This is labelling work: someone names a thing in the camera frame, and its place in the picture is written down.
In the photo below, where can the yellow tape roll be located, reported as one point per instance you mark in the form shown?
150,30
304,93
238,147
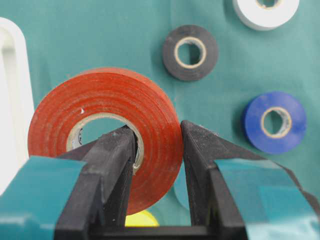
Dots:
141,219

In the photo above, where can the white plastic tray case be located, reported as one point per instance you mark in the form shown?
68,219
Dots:
16,101

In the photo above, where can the blue tape roll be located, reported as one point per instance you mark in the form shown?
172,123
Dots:
292,130

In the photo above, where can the black tape roll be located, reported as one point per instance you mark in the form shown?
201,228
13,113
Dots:
193,35

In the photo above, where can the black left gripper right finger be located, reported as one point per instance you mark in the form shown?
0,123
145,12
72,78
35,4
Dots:
242,196

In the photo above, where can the red tape roll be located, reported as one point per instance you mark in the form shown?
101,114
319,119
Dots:
123,95

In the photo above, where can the white tape roll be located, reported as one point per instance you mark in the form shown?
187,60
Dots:
260,17

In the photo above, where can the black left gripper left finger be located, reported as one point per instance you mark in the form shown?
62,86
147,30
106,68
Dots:
61,198

